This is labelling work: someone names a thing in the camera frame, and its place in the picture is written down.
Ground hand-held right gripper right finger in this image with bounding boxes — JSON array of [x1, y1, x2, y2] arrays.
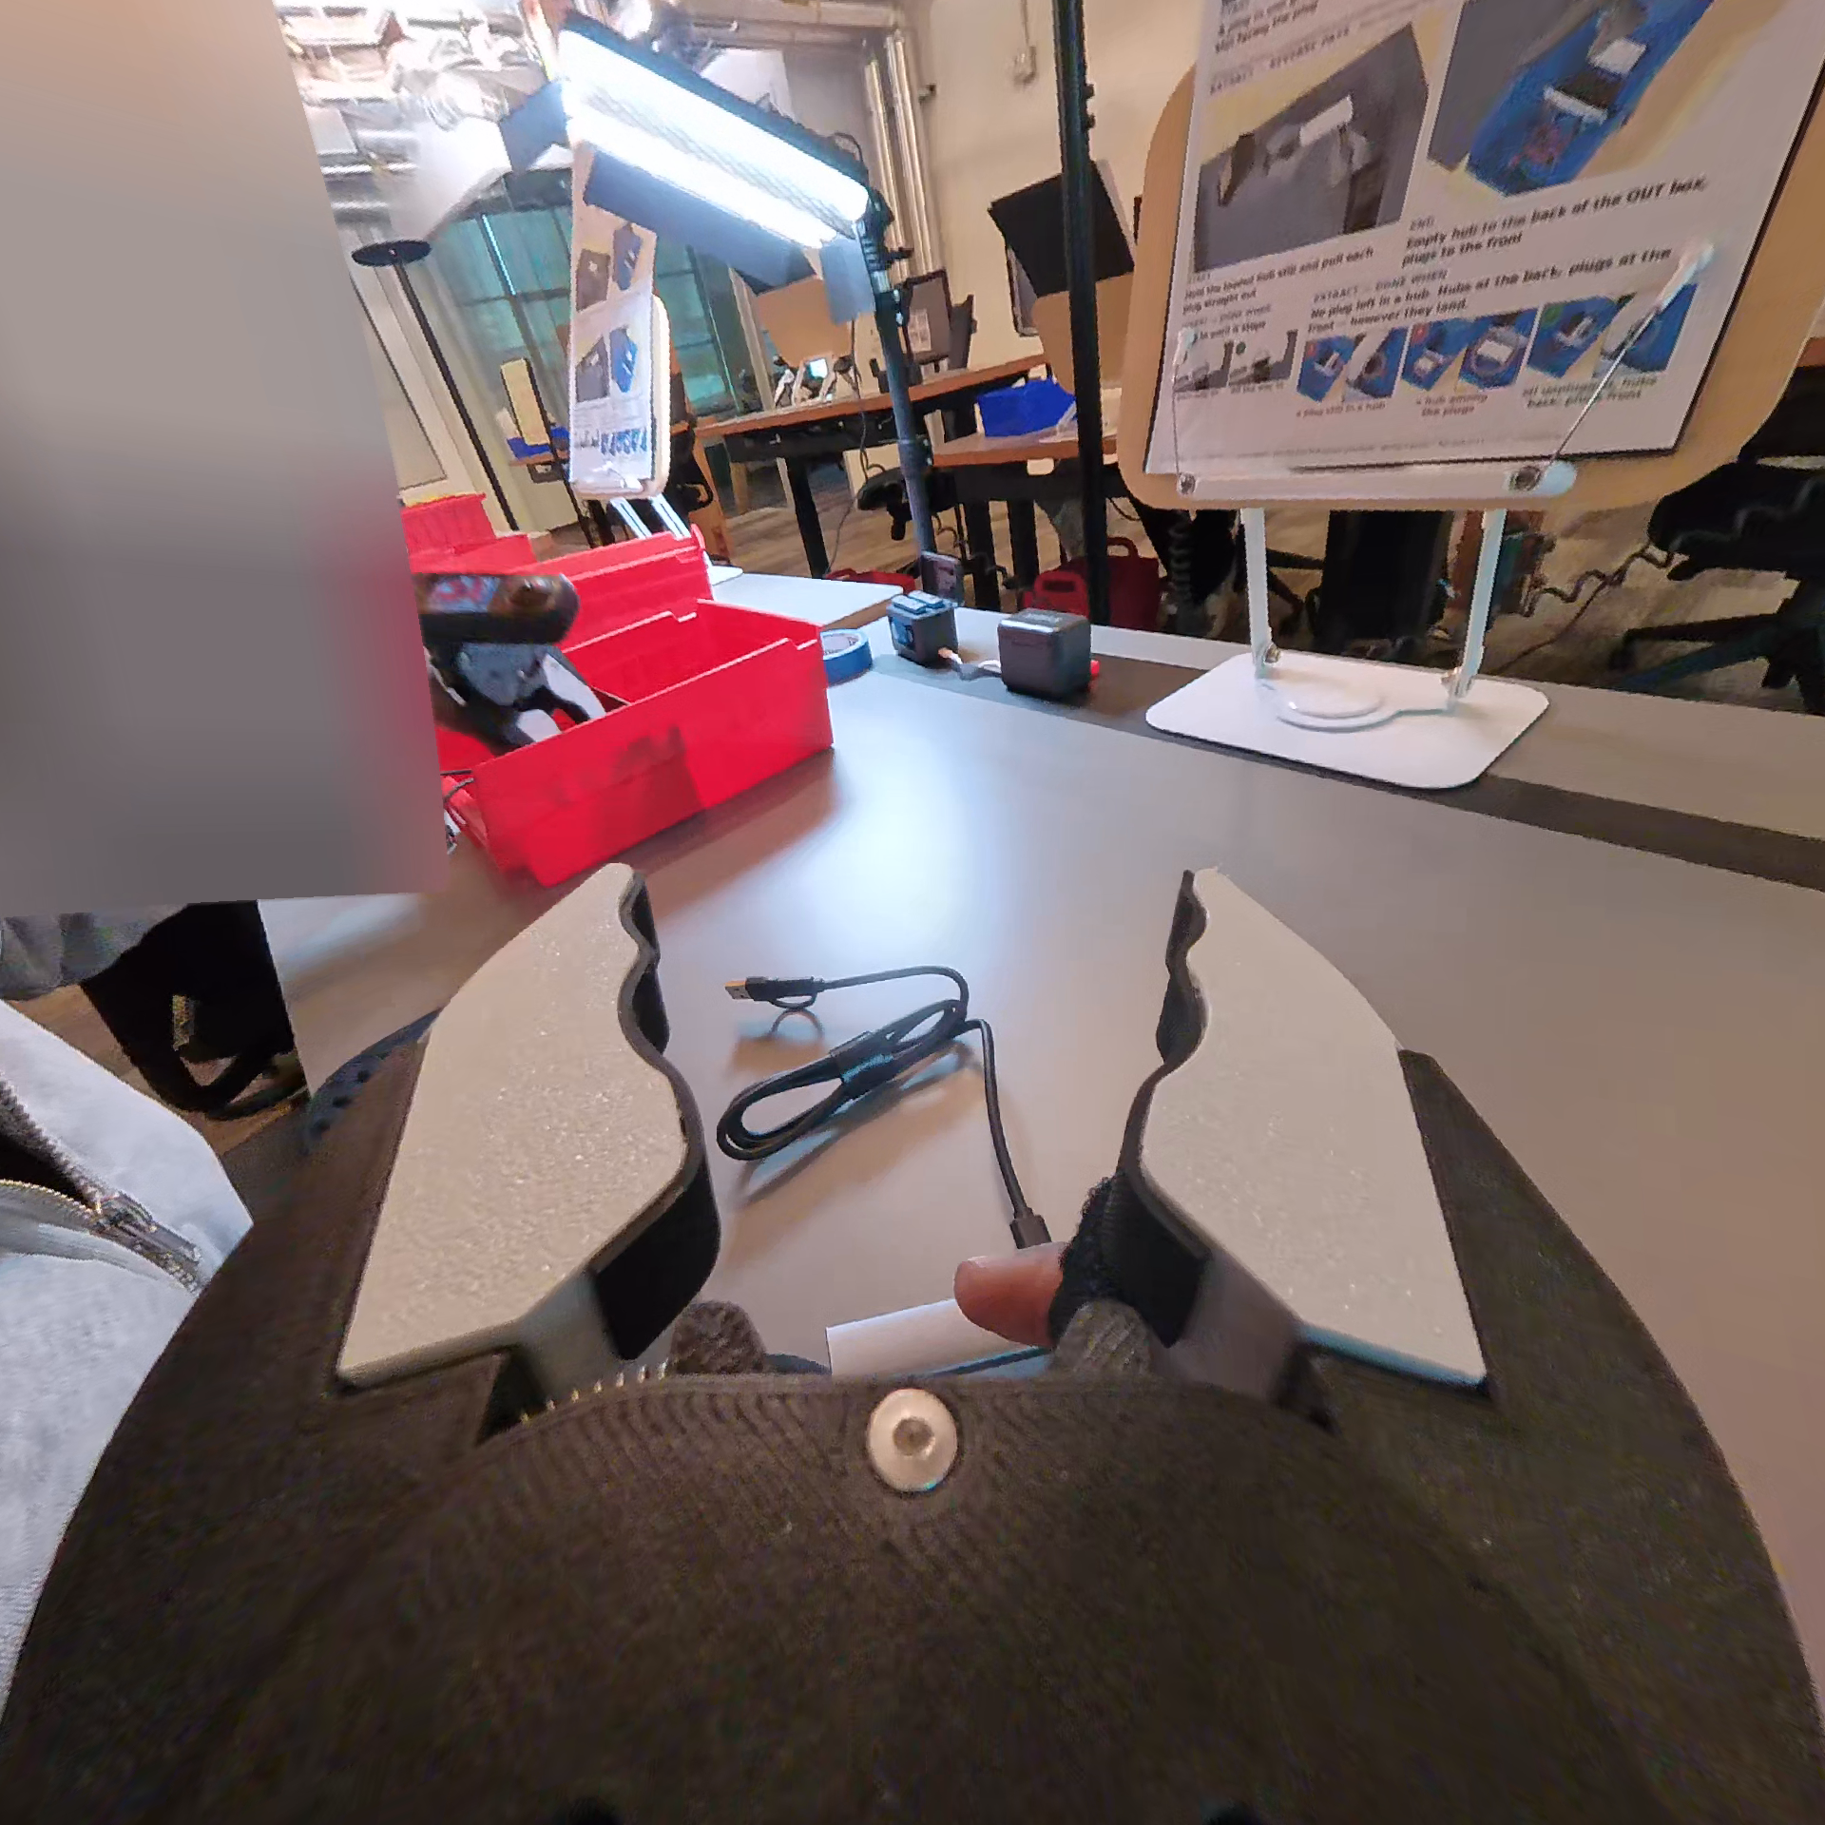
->
[[1120, 864, 1491, 1398]]

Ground white stand with instruction sheet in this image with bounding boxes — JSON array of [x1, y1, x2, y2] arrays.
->
[[1116, 0, 1825, 791], [565, 183, 688, 544]]

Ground black floor lamp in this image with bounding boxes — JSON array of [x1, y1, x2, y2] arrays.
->
[[350, 238, 518, 533], [1052, 0, 1116, 629]]

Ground black office chair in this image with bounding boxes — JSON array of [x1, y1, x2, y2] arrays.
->
[[1619, 412, 1825, 686]]

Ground person's grey hoodie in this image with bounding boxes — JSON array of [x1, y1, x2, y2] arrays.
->
[[0, 998, 257, 1699]]

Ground led light panel with stand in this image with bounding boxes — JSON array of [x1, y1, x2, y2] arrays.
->
[[501, 10, 955, 587]]

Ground red container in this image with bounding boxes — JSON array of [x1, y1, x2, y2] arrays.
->
[[1031, 538, 1161, 629]]

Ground red plastic bin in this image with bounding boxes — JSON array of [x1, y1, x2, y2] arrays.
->
[[428, 600, 836, 888], [403, 494, 542, 575], [539, 524, 716, 648]]

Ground black flat panel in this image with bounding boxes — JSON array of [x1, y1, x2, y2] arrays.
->
[[989, 162, 1144, 339]]

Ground black smooth usb-c cable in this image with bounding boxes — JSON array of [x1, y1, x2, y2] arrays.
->
[[718, 966, 1060, 1259]]

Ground wooden office desk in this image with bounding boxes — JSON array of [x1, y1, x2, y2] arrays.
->
[[700, 356, 1058, 572]]

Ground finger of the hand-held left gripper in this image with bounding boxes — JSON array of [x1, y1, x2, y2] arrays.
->
[[492, 645, 604, 729], [433, 655, 539, 754]]

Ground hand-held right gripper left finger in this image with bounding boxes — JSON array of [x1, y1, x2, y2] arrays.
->
[[336, 862, 721, 1393]]

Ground person's right hand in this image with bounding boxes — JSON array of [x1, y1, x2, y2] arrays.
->
[[952, 1175, 1168, 1381]]

